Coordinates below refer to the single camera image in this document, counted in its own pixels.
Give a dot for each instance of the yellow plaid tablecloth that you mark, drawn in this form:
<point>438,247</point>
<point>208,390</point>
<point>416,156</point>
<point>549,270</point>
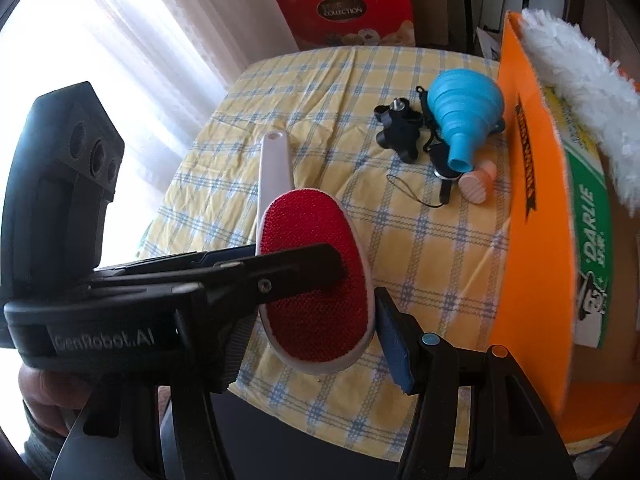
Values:
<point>300,110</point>

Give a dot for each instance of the peach round stopper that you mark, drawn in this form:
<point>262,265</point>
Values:
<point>475,187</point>

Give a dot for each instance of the white paper bag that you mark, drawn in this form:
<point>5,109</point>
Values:
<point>487,40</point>

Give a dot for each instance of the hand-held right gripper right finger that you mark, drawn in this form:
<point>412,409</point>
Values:
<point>395,345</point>

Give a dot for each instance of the blue collapsible funnel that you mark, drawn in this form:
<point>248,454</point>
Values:
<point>460,105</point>

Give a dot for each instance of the green toothpaste box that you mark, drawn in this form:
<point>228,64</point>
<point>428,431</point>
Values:
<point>590,240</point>

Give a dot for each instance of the person's left forearm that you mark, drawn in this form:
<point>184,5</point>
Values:
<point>42,447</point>

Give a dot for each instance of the red lint brush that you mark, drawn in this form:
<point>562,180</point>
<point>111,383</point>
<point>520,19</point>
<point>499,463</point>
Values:
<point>320,325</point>

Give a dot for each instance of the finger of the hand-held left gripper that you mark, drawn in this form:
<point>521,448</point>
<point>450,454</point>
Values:
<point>290,272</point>
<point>230,255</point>

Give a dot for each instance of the white sheer curtain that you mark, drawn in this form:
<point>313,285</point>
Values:
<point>210,20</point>

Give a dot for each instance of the orange cardboard box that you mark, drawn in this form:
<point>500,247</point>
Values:
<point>540,260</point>

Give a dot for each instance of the person's left hand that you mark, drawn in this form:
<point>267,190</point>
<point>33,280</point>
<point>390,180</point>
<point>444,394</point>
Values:
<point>40,395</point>

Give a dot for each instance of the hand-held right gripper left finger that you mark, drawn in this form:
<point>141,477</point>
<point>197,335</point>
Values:
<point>200,435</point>

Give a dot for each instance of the large brown cardboard box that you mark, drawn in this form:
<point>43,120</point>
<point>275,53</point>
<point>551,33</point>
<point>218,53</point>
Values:
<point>427,5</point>

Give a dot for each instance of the white fluffy duster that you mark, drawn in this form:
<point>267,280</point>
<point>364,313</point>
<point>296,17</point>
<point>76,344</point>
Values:
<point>575,70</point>

